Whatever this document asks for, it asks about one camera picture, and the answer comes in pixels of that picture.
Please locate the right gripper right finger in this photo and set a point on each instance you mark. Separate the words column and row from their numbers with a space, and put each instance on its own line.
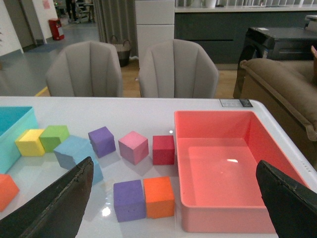
column 292, row 207

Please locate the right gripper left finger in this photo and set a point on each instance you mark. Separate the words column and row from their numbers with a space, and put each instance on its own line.
column 57, row 211

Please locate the light blue foam block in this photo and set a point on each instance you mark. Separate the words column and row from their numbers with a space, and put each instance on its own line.
column 72, row 151
column 97, row 175

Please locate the orange foam block left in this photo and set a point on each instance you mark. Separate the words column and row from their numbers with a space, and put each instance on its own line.
column 8, row 190

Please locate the orange foam block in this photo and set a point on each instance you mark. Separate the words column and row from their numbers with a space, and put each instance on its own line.
column 159, row 197
column 8, row 190

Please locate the yellow foam block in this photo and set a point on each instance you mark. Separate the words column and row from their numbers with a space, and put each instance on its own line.
column 29, row 144

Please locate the green foam block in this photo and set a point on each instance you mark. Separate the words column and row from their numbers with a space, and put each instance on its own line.
column 52, row 136

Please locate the purple foam block near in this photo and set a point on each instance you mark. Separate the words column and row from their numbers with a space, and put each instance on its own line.
column 129, row 201

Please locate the purple foam block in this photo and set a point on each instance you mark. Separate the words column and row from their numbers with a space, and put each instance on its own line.
column 102, row 141
column 129, row 201

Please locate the purple foam block far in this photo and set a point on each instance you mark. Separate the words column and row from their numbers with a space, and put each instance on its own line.
column 102, row 141

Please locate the pink plastic bin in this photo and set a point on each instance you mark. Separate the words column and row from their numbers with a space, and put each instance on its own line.
column 217, row 155

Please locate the teal plastic bin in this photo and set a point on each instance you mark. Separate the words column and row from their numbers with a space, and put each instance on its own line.
column 13, row 122

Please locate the pink foam block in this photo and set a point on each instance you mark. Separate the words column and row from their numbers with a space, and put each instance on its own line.
column 133, row 147

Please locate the orange foam block right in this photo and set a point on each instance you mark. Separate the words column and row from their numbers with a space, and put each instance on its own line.
column 159, row 197

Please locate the brown sofa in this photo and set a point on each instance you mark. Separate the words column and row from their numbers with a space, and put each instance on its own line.
column 288, row 89

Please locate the table label sticker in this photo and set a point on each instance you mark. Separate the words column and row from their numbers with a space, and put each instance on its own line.
column 236, row 103

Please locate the dark red foam block far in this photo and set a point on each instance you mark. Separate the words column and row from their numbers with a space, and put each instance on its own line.
column 163, row 150

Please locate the grey chair left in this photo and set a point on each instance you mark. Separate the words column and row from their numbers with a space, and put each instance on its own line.
column 86, row 69

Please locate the grey chair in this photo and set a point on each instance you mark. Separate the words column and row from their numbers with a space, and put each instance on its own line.
column 86, row 69
column 177, row 69

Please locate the woven basket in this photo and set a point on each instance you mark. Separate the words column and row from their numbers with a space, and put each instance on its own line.
column 123, row 49

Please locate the grey chair right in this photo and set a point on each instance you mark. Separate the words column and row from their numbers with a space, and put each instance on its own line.
column 177, row 69

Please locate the red cabinet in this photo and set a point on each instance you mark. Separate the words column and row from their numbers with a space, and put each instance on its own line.
column 56, row 29

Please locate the dark grey counter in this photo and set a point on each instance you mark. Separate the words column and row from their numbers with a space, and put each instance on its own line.
column 221, row 30

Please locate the grey curtain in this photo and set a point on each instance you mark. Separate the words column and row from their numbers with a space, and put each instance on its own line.
column 116, row 17

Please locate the white drawer cabinet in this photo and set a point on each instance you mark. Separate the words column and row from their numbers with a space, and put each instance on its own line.
column 154, row 23

